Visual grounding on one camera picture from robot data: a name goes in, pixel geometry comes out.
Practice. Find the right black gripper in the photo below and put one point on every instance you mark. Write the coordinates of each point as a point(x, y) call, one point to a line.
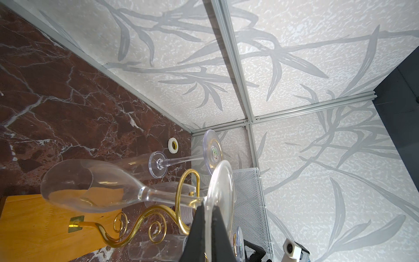
point(257, 255)

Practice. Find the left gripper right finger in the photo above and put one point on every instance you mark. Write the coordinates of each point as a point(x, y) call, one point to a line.
point(221, 249)

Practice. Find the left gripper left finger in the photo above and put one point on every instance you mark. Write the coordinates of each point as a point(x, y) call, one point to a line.
point(194, 250)

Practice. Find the yellow wooden rack base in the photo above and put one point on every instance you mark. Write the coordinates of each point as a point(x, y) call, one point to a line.
point(33, 230)

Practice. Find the white tape roll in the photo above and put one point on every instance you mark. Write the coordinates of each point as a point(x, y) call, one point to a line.
point(173, 145)

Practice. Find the white wire mesh basket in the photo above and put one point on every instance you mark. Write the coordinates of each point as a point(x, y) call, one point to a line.
point(250, 212)

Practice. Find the gold wire wine glass rack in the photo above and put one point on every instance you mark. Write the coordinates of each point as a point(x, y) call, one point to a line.
point(157, 229)

